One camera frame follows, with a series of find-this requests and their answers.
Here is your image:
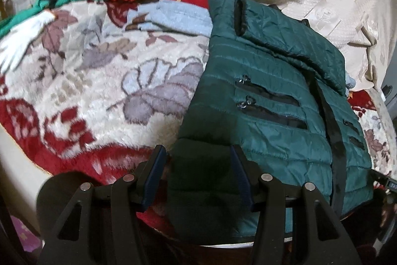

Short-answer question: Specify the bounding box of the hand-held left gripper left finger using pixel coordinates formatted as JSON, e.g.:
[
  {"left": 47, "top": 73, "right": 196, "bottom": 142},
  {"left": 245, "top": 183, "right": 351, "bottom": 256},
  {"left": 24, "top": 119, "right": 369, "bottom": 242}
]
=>
[{"left": 39, "top": 145, "right": 166, "bottom": 265}]

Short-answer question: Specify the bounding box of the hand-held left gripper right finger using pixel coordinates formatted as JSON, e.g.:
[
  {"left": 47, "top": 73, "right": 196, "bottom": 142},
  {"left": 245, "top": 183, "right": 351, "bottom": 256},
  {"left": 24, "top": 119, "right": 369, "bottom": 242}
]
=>
[{"left": 231, "top": 145, "right": 362, "bottom": 265}]

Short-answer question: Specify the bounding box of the green quilted jacket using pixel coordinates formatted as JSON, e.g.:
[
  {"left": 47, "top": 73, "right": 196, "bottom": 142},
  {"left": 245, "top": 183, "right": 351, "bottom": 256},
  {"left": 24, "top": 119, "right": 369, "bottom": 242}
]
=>
[{"left": 167, "top": 0, "right": 374, "bottom": 245}]

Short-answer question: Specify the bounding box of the floral red and cream blanket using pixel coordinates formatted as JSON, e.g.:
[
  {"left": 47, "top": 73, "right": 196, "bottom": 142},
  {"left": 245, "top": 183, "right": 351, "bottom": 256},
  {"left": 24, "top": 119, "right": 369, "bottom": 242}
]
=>
[{"left": 0, "top": 0, "right": 393, "bottom": 253}]

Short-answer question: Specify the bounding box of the green and white cloth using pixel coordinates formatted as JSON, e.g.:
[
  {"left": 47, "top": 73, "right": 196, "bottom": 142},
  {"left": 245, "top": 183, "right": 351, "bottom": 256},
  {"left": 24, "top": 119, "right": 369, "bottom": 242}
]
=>
[{"left": 0, "top": 0, "right": 104, "bottom": 73}]

